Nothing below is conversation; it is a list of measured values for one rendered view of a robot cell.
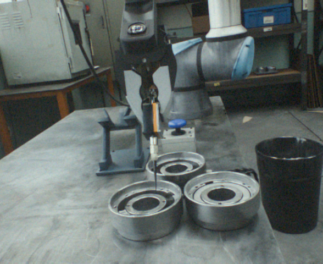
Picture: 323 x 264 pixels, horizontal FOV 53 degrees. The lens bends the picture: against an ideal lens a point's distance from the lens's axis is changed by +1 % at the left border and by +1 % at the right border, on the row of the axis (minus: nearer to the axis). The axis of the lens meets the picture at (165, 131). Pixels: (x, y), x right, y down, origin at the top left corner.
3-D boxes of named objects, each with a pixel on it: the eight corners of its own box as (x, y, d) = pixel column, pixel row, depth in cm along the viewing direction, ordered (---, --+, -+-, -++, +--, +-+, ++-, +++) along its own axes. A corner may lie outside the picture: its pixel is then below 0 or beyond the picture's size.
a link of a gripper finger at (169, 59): (182, 87, 52) (170, 31, 50) (182, 89, 51) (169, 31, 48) (154, 93, 53) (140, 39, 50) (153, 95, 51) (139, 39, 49)
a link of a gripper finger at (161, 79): (181, 111, 58) (169, 60, 55) (180, 120, 52) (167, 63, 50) (164, 115, 58) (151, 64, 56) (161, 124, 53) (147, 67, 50)
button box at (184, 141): (196, 157, 69) (194, 135, 67) (163, 159, 70) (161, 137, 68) (196, 144, 76) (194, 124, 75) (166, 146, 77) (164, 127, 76)
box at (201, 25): (232, 31, 370) (229, -5, 359) (187, 37, 376) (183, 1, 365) (228, 31, 410) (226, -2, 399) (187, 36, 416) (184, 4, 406)
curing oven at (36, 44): (80, 81, 259) (62, -6, 240) (9, 89, 266) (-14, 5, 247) (101, 72, 317) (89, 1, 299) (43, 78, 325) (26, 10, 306)
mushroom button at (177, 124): (188, 144, 70) (185, 121, 68) (170, 145, 70) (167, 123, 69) (188, 138, 73) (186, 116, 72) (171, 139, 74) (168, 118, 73)
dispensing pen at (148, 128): (143, 188, 47) (140, 84, 53) (149, 192, 51) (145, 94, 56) (158, 187, 47) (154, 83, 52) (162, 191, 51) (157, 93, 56)
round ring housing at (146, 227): (131, 255, 40) (126, 226, 39) (102, 219, 49) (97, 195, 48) (199, 223, 45) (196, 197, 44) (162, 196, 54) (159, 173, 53)
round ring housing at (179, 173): (143, 199, 54) (139, 176, 52) (154, 172, 63) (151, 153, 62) (207, 197, 52) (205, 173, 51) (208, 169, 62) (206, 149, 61)
